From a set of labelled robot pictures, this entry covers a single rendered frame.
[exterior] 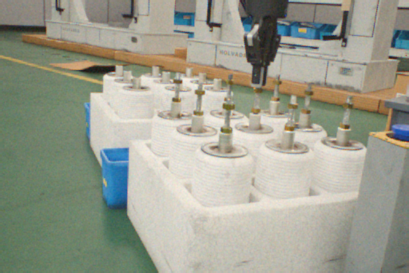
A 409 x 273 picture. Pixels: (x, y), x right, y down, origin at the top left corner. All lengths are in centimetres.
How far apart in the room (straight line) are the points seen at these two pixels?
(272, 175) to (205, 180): 12
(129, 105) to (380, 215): 72
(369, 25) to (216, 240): 227
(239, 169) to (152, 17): 336
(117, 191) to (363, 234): 58
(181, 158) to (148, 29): 321
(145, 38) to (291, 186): 328
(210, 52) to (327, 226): 269
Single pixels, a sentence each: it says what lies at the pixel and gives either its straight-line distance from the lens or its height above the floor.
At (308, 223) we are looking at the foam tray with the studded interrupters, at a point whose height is 15.
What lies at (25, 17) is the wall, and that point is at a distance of 736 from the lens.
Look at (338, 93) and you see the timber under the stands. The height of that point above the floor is 7.
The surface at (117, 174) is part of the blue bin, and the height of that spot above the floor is 9.
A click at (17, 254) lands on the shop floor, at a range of 92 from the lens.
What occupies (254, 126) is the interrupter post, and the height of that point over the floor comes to 26.
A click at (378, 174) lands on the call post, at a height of 26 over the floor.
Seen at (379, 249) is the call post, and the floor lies 16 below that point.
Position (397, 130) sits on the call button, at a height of 33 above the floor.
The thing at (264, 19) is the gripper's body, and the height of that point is 46.
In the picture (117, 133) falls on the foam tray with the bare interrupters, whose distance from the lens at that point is 114.
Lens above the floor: 46
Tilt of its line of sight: 16 degrees down
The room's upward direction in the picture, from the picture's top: 5 degrees clockwise
